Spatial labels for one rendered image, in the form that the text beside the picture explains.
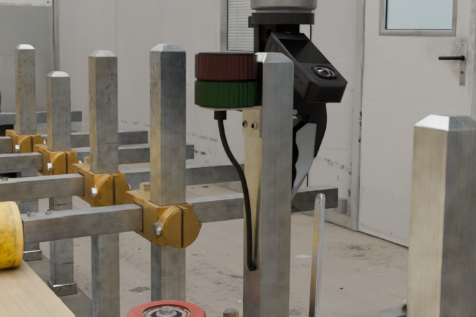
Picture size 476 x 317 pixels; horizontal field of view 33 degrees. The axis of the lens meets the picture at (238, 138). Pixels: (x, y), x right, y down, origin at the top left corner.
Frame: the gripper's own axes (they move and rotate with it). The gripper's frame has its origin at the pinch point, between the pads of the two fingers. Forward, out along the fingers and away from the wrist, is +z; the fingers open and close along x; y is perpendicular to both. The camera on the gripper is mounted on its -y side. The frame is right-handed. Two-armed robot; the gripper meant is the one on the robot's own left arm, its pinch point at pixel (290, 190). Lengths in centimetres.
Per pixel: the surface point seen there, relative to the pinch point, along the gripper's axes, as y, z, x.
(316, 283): -9.0, 8.1, 1.9
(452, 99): 237, 15, -237
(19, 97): 90, -4, 12
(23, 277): 14.7, 10.8, 27.1
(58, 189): 43.8, 6.6, 15.6
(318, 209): -6.0, 1.0, -0.1
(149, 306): -2.3, 10.2, 17.9
